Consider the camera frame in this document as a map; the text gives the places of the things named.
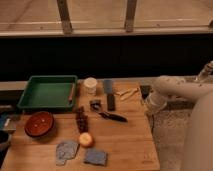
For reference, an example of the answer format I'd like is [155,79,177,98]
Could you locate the wooden post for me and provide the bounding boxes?
[124,0,137,32]
[57,0,72,34]

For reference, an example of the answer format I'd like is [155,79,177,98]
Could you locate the brown wooden bowl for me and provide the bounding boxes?
[24,111,54,137]

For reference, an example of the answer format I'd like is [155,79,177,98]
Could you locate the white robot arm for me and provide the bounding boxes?
[145,75,213,171]

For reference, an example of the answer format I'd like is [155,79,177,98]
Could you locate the red yellow apple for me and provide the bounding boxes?
[79,132,94,148]

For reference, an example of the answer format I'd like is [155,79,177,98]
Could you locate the grey corrugated hose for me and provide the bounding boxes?
[194,60,213,83]

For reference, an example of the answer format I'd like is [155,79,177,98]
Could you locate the grey cloth left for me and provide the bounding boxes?
[56,140,79,166]

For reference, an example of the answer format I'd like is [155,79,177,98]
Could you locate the small dark metal object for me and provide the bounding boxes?
[90,100,102,111]

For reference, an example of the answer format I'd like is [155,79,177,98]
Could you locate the black handled fork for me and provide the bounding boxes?
[98,112,127,122]

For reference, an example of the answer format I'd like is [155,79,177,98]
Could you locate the pale wooden sticks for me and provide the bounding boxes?
[116,88,138,101]

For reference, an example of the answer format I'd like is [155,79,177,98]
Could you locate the blue object at left edge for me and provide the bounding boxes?
[0,114,16,132]

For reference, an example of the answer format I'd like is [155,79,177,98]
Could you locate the left wooden post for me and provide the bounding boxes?
[57,0,72,34]

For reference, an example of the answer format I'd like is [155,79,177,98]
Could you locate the bunch of dark grapes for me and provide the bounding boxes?
[75,106,88,133]

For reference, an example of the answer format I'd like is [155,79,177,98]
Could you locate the blue grey sponge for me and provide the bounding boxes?
[84,148,107,166]

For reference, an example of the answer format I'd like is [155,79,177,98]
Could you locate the white plastic cup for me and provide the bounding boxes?
[83,77,97,95]

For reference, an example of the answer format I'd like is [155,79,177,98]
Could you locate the green plastic tray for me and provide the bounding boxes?
[18,75,78,110]

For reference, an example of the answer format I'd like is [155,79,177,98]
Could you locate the brown stick in tray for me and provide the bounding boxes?
[68,84,75,103]

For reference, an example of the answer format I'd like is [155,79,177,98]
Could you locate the cleaver with black handle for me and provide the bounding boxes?
[103,80,115,111]

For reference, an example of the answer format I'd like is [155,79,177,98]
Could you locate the right wooden post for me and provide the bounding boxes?
[124,0,137,32]

